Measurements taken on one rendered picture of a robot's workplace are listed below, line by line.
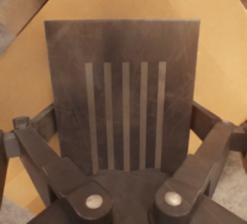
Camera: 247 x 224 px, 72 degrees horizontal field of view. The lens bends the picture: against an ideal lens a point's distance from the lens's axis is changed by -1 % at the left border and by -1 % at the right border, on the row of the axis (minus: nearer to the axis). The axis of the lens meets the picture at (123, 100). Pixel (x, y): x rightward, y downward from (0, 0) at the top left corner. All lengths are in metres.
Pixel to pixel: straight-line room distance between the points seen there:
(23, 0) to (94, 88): 1.00
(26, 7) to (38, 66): 0.87
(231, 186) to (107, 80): 1.69
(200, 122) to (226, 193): 1.66
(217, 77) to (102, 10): 0.18
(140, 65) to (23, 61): 0.17
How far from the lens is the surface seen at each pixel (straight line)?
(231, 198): 1.89
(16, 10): 1.14
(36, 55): 0.26
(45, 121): 0.17
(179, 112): 0.17
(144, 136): 0.17
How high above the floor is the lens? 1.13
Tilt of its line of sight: 74 degrees down
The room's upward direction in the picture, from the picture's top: 174 degrees clockwise
